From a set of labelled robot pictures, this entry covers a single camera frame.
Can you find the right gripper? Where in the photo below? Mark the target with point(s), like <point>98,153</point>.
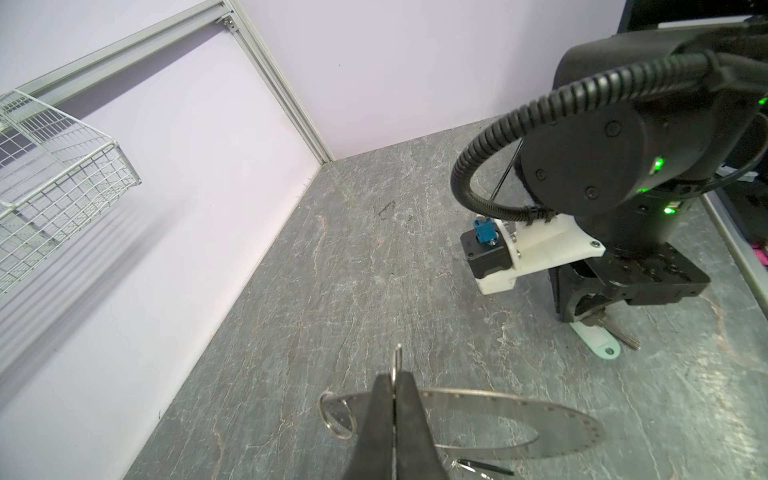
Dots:
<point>583,289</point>

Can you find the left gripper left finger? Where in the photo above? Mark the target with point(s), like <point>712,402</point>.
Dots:
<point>374,451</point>

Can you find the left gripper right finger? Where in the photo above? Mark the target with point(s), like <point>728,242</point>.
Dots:
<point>415,453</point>

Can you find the large toothed metal keyring disc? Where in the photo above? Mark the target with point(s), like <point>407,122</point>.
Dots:
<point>486,426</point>

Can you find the key with black tag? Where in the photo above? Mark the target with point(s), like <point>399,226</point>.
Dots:
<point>481,470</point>

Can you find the key with white-green tag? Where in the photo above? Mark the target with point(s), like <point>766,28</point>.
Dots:
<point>605,339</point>

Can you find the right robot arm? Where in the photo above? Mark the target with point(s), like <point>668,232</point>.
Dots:
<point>589,181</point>

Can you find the aluminium rail with coloured beads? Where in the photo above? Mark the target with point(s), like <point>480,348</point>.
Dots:
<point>753,271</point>

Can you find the white wire shelf basket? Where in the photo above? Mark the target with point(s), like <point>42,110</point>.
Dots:
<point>58,175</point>

